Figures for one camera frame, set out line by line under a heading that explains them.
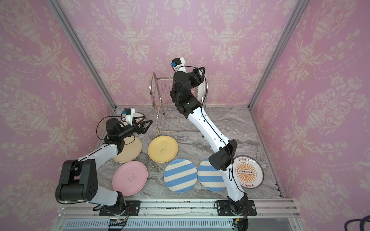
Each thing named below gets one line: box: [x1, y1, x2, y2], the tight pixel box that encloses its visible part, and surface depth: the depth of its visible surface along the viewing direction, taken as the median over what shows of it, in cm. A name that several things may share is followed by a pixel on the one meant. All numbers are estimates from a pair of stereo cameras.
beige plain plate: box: [112, 136, 143, 164], surface depth 91 cm
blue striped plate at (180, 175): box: [163, 158, 198, 194], surface depth 87 cm
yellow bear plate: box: [147, 135, 179, 164], surface depth 97 cm
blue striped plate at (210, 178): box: [197, 158, 227, 193], surface depth 83 cm
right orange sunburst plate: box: [233, 155, 265, 189], surface depth 87 cm
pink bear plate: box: [112, 160, 149, 197], surface depth 87 cm
